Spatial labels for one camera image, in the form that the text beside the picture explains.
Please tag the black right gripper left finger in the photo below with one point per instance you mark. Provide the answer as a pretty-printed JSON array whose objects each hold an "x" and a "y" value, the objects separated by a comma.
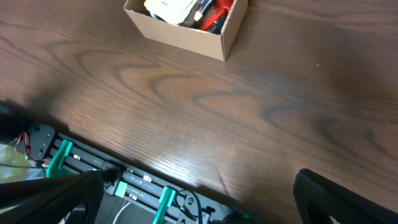
[{"x": 51, "y": 199}]

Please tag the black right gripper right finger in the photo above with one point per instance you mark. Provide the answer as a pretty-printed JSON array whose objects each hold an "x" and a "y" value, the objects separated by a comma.
[{"x": 320, "y": 200}]

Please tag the cardboard box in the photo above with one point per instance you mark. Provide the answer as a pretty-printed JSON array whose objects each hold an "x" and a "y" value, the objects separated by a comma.
[{"x": 194, "y": 40}]

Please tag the yellow sticky note pad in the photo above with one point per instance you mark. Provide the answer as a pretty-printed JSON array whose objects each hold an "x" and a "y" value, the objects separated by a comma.
[{"x": 176, "y": 12}]

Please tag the orange utility knife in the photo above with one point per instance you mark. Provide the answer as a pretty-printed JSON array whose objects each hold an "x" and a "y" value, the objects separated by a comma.
[{"x": 223, "y": 4}]

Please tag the black yellow correction tape dispenser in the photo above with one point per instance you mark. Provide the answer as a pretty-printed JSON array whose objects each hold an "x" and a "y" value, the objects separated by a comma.
[{"x": 205, "y": 6}]

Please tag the green rail clamp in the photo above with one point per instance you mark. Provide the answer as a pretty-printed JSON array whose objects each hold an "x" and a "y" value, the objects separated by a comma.
[
  {"x": 165, "y": 201},
  {"x": 55, "y": 168}
]

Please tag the black mounting rail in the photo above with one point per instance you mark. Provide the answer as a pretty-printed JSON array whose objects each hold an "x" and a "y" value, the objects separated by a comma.
[{"x": 135, "y": 186}]

